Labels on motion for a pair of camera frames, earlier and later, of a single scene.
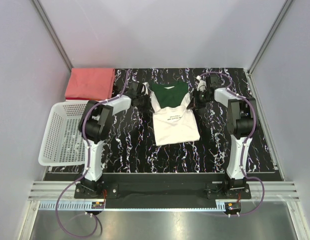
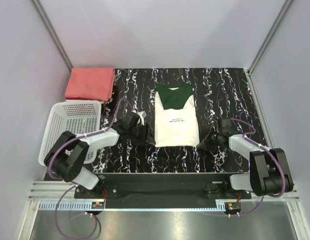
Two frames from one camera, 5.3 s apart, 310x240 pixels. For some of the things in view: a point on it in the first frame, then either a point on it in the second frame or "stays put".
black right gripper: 195,104 to 205,144
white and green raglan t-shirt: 174,123 stays put
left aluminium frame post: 52,35 stays put
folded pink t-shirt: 90,83 stays put
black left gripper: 148,108 to 147,137
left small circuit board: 98,205 stays put
